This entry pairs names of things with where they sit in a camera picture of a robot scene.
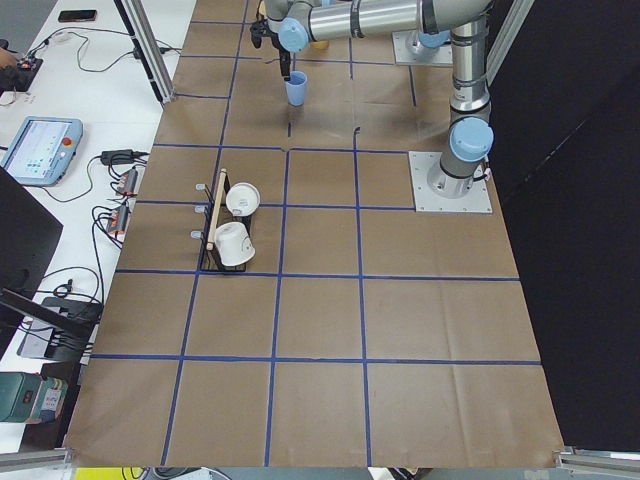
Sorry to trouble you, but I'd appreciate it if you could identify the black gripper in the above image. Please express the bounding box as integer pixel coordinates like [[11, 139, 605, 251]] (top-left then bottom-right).
[[250, 15, 291, 82]]

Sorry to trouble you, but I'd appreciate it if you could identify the light blue cup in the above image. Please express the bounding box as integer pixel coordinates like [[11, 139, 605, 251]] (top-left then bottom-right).
[[285, 71, 308, 107]]

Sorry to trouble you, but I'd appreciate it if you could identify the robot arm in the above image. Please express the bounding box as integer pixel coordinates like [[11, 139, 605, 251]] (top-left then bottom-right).
[[250, 0, 494, 199]]

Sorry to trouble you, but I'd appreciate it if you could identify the bamboo wooden cup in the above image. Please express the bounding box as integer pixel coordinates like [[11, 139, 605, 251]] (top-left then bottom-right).
[[311, 40, 329, 50]]

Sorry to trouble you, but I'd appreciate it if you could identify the white mug with label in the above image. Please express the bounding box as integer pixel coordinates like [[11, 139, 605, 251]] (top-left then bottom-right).
[[226, 182, 260, 217]]

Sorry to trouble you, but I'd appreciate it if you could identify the black power adapter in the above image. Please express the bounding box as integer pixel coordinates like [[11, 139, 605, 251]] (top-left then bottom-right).
[[100, 149, 135, 166]]

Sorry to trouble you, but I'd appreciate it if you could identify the black smartphone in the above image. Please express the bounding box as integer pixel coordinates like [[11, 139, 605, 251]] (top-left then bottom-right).
[[58, 9, 97, 23]]

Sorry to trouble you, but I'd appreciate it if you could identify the white smiley mug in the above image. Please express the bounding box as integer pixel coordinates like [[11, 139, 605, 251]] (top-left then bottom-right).
[[215, 221, 256, 267]]

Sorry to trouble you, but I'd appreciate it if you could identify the teach pendant tablet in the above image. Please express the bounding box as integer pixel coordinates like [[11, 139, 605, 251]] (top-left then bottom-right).
[[1, 116, 84, 187]]

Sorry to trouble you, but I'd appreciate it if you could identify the black monitor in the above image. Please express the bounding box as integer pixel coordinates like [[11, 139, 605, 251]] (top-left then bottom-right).
[[1, 171, 63, 352]]

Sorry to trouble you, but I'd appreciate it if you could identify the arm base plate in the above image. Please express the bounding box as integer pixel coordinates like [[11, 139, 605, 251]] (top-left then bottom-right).
[[392, 30, 453, 67], [408, 151, 493, 215]]

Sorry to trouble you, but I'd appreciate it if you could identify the wooden rack handle bar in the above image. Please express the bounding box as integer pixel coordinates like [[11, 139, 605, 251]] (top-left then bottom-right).
[[206, 168, 227, 251]]

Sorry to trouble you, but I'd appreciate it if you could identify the aluminium frame post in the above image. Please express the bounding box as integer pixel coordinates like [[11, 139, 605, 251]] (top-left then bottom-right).
[[114, 0, 176, 105]]

